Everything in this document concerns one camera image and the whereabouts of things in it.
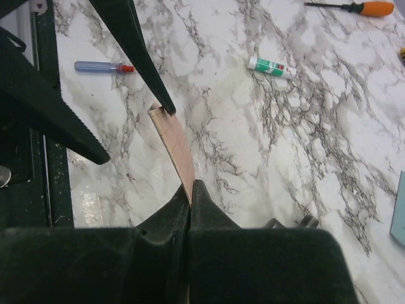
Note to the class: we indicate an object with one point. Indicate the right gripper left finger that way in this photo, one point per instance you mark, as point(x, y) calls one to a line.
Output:
point(160, 253)

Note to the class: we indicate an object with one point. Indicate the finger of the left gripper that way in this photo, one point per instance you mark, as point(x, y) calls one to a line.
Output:
point(27, 96)
point(121, 19)

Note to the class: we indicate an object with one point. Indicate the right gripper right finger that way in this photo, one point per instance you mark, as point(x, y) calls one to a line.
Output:
point(216, 273)

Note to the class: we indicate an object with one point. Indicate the brown paper letter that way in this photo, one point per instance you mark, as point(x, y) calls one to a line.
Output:
point(175, 141)

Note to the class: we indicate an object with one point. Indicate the green glue tube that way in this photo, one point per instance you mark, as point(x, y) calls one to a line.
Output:
point(271, 68)

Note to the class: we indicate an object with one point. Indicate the black metal T bar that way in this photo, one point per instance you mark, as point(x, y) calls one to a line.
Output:
point(307, 221)

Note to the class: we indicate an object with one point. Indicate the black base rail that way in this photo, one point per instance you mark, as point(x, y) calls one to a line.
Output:
point(37, 191)

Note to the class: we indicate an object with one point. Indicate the orange handled screwdriver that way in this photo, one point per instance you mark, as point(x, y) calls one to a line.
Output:
point(370, 9)

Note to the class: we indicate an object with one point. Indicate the yellow handled pliers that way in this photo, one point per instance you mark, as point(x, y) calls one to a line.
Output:
point(402, 55)

